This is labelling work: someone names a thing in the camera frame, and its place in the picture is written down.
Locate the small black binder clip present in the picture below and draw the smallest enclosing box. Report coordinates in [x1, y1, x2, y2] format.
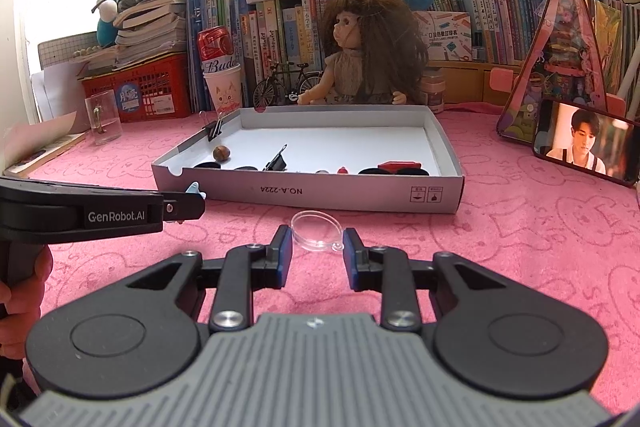
[199, 110, 224, 142]

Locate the stack of worn books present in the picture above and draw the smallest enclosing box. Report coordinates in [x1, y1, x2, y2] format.
[112, 0, 218, 68]

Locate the white colourful printed box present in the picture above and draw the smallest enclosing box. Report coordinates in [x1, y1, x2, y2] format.
[414, 10, 473, 62]

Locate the grey grid board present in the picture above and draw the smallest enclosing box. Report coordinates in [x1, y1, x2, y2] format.
[37, 32, 101, 75]

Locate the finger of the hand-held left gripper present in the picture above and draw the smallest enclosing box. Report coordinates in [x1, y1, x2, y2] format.
[162, 191, 207, 224]

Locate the curly-haired doll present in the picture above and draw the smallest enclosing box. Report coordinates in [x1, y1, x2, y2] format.
[297, 0, 430, 108]

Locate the beige open booklet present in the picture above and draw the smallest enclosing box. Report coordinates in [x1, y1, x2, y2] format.
[2, 111, 88, 180]

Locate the smartphone with lit screen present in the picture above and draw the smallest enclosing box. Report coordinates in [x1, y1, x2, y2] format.
[532, 99, 640, 188]

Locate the white cat-print paper cup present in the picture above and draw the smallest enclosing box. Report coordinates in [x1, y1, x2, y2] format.
[202, 63, 242, 112]

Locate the white paper sheet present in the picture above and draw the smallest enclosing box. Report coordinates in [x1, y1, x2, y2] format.
[30, 66, 88, 132]

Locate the blue and white plush toy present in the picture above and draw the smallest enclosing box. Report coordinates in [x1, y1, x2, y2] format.
[95, 0, 123, 48]

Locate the pink bunny-print cloth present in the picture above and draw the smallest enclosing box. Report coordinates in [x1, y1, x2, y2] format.
[0, 104, 640, 413]

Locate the wooden desk organizer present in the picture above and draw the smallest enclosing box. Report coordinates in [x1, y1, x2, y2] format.
[425, 59, 526, 105]

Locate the person's left hand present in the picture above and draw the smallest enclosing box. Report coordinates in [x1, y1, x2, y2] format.
[0, 247, 54, 360]

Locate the small plastic jar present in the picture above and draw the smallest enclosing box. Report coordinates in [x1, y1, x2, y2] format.
[421, 73, 447, 114]

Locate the row of books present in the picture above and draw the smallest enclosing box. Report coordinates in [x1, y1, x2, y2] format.
[186, 0, 640, 108]

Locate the large black binder clip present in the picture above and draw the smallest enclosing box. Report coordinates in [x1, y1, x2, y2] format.
[261, 144, 289, 172]

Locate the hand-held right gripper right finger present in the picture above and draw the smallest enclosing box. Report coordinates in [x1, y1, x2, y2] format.
[342, 228, 518, 333]

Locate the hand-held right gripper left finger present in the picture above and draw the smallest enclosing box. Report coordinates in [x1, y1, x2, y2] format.
[117, 223, 294, 333]

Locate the black model bicycle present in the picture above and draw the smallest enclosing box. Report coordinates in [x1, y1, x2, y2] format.
[251, 61, 326, 110]

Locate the white plastic pipe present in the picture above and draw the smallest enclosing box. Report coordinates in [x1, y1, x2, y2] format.
[617, 52, 640, 100]

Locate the large red plastic basket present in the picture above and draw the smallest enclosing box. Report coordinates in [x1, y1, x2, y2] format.
[81, 53, 193, 124]

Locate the white cardboard box tray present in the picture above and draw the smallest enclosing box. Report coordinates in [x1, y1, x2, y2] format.
[151, 105, 465, 214]

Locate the clear glass cup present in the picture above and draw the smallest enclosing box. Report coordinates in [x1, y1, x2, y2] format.
[84, 89, 123, 146]

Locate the clear plastic dome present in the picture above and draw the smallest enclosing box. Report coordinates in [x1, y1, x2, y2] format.
[291, 210, 347, 254]

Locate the red beer can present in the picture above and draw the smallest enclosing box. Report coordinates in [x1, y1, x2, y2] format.
[196, 26, 236, 75]

